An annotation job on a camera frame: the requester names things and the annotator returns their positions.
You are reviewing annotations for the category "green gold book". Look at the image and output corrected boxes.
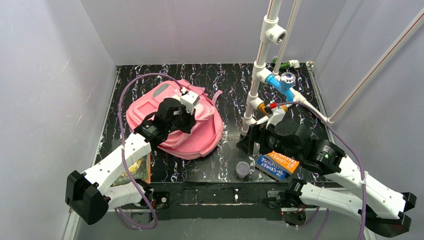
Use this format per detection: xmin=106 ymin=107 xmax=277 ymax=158
xmin=111 ymin=153 xmax=151 ymax=187

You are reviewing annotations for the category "blue 91-storey treehouse book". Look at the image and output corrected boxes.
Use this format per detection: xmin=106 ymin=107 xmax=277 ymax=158
xmin=255 ymin=155 xmax=288 ymax=182

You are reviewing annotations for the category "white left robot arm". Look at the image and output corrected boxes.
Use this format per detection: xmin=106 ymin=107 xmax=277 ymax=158
xmin=65 ymin=94 xmax=200 ymax=229

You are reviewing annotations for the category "pink student backpack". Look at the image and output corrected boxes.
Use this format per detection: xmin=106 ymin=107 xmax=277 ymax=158
xmin=126 ymin=79 xmax=224 ymax=160

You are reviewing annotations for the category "white PVC pipe frame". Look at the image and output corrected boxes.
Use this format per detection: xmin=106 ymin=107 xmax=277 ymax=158
xmin=241 ymin=0 xmax=328 ymax=136

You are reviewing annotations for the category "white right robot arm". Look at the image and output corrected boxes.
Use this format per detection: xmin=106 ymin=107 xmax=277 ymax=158
xmin=237 ymin=119 xmax=417 ymax=238

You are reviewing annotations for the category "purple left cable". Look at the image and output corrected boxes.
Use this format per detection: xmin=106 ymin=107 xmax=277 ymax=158
xmin=114 ymin=72 xmax=186 ymax=231

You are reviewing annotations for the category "orange 39-storey treehouse book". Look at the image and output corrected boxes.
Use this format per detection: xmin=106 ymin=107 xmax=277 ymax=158
xmin=265 ymin=151 xmax=300 ymax=175

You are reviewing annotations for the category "aluminium frame rail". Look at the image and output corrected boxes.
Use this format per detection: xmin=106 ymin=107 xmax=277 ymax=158
xmin=61 ymin=188 xmax=377 ymax=240

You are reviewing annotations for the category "orange pipe fitting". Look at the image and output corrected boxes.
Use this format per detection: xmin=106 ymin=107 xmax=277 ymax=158
xmin=257 ymin=102 xmax=273 ymax=116

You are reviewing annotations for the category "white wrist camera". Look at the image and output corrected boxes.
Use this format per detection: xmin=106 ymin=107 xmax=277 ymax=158
xmin=264 ymin=103 xmax=288 ymax=130
xmin=180 ymin=87 xmax=200 ymax=115

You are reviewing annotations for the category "blue pipe valve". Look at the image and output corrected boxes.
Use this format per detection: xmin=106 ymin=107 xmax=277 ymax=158
xmin=265 ymin=72 xmax=296 ymax=102

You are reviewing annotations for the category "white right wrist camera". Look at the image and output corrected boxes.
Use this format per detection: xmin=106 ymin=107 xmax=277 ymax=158
xmin=264 ymin=103 xmax=288 ymax=130

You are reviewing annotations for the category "white wall conduit pipe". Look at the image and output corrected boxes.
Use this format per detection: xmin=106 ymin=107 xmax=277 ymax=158
xmin=326 ymin=9 xmax=424 ymax=124

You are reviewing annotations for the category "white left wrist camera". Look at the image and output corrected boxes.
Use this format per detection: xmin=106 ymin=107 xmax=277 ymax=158
xmin=180 ymin=87 xmax=200 ymax=115

